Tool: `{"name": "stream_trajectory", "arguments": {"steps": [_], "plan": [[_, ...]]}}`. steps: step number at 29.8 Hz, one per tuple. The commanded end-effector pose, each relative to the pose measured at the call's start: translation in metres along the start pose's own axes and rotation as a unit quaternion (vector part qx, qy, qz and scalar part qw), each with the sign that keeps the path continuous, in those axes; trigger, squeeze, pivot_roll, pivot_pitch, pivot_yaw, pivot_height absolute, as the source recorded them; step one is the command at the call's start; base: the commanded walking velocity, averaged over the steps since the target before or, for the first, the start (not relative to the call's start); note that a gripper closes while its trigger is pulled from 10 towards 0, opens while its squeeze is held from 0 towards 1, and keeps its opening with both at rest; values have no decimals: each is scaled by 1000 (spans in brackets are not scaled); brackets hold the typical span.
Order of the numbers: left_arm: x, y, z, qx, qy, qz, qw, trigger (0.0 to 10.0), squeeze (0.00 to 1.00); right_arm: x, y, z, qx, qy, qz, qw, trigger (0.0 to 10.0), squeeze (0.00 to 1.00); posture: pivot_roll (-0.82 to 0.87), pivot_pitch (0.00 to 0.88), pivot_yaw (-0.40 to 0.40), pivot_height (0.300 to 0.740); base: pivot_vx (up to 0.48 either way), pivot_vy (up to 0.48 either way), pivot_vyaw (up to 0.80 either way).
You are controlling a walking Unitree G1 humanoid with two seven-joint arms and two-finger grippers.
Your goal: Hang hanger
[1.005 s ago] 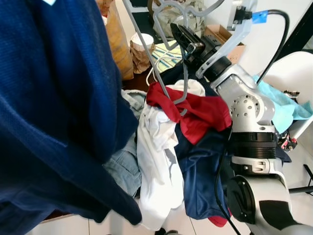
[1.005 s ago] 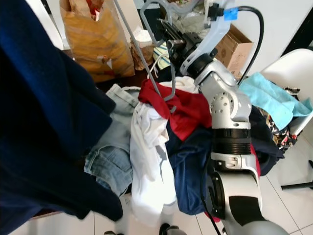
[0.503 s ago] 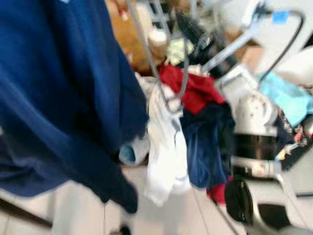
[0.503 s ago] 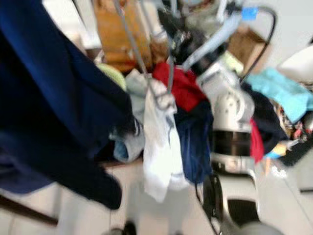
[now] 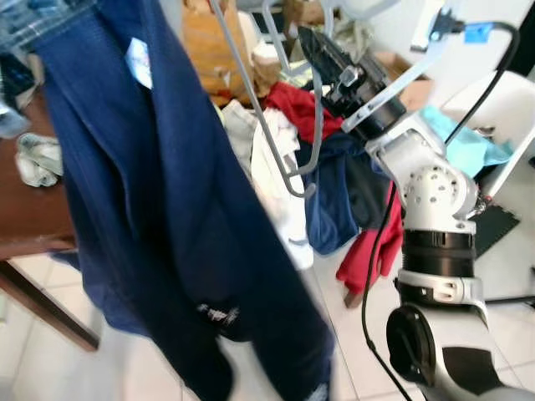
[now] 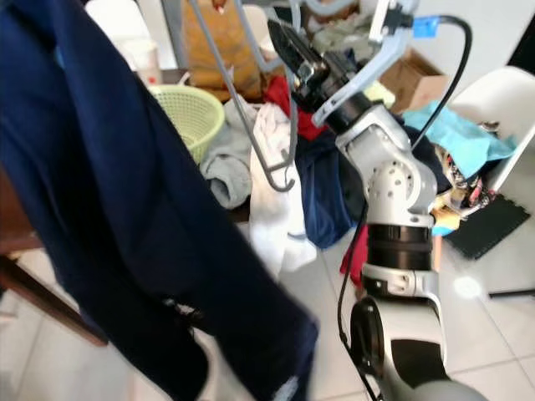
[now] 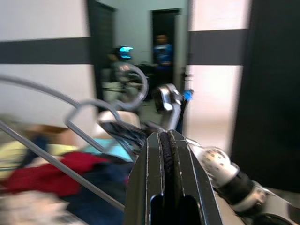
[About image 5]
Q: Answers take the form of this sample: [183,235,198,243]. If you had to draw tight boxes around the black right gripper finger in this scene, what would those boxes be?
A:
[301,27,360,80]
[298,29,335,91]

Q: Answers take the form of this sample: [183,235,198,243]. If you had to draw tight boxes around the grey plastic hanger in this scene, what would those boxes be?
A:
[209,0,327,199]

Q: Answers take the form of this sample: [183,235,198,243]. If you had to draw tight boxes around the navy sweatshirt white print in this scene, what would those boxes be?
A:
[33,0,335,401]

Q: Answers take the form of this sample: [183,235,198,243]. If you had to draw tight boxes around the beige crumpled jacket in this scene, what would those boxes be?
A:
[284,0,377,59]

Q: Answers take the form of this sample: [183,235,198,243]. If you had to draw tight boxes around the brown cardboard box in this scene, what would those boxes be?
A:
[372,52,436,109]

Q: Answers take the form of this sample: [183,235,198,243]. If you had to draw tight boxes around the orange brown bag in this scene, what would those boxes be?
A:
[182,0,252,97]

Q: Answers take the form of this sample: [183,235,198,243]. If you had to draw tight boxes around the teal cloth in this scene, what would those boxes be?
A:
[418,104,515,176]

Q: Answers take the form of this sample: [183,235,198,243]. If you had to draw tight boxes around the black foam mat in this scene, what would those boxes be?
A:
[472,205,523,258]

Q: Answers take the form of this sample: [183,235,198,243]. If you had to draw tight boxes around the blue denim jeans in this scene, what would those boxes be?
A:
[0,0,97,51]

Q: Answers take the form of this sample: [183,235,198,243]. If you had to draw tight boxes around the grey white small cloth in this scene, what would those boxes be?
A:
[15,132,64,189]

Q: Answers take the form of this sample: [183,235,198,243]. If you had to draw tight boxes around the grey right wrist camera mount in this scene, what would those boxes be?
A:
[341,0,469,135]

